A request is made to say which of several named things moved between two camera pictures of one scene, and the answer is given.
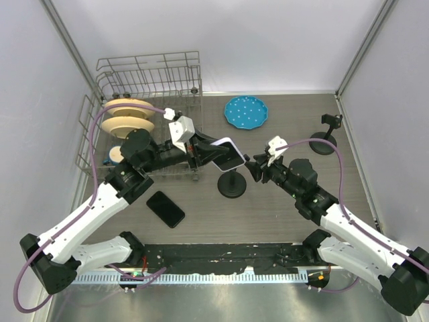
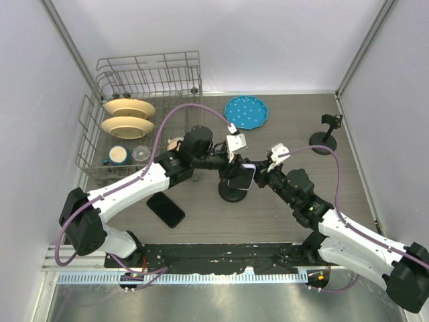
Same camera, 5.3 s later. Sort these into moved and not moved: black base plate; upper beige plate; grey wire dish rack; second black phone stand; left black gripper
Moved: left black gripper
Not moved: second black phone stand; black base plate; upper beige plate; grey wire dish rack
